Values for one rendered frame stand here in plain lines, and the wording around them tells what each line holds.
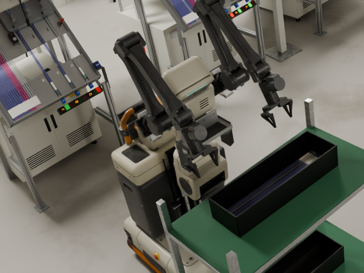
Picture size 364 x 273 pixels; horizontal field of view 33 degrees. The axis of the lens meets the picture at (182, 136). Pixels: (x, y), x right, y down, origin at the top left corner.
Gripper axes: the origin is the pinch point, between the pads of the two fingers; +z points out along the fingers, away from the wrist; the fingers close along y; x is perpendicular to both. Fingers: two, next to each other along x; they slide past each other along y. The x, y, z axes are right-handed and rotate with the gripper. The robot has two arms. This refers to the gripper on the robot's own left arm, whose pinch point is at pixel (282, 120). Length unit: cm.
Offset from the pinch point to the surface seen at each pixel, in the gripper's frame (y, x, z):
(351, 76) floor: 176, 155, 50
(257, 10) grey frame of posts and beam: 144, 188, -28
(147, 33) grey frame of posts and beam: 68, 231, -51
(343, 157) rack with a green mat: 12.1, -12.8, 25.6
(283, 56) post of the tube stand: 166, 214, 20
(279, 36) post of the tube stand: 169, 211, 3
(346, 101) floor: 147, 138, 58
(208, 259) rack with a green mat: -66, -14, 25
